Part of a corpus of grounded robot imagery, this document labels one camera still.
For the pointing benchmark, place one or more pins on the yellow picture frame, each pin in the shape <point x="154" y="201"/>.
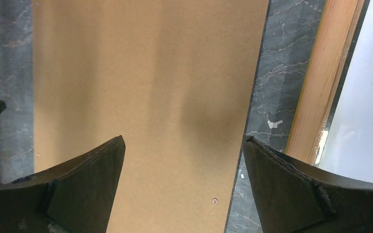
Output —
<point x="333" y="40"/>

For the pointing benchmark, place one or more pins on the brown cardboard backing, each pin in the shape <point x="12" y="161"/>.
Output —
<point x="173" y="77"/>

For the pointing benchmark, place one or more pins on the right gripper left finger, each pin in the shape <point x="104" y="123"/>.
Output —
<point x="75" y="196"/>

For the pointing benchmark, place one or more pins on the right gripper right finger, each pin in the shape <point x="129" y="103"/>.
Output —
<point x="292" y="196"/>

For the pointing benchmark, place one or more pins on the building photo print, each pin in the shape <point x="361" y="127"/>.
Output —
<point x="347" y="145"/>

